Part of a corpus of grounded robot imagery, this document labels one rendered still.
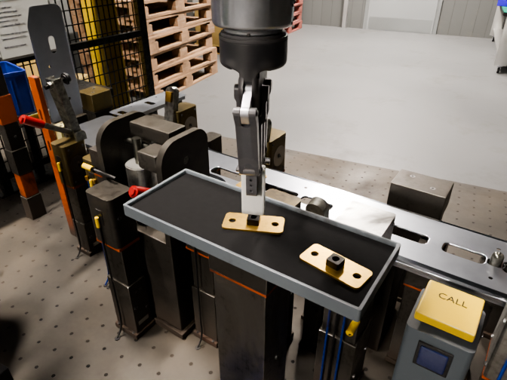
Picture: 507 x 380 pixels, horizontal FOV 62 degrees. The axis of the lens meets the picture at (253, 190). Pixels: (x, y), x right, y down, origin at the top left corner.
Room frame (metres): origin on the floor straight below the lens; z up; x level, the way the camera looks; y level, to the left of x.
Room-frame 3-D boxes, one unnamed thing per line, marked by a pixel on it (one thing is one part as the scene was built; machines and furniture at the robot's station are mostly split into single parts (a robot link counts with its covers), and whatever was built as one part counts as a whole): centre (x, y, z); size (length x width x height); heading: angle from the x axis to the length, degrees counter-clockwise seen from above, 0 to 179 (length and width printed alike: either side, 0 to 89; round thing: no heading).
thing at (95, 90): (1.40, 0.54, 0.88); 0.08 x 0.08 x 0.36; 56
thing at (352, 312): (0.47, 0.00, 1.16); 0.37 x 0.14 x 0.02; 56
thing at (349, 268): (0.39, -0.10, 1.17); 0.08 x 0.04 x 0.01; 48
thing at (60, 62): (1.30, 0.60, 1.17); 0.12 x 0.01 x 0.34; 146
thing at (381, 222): (0.55, -0.17, 0.90); 0.13 x 0.08 x 0.41; 146
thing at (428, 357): (0.30, -0.19, 1.11); 0.03 x 0.01 x 0.03; 56
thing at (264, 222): (0.48, 0.00, 1.17); 0.08 x 0.04 x 0.01; 81
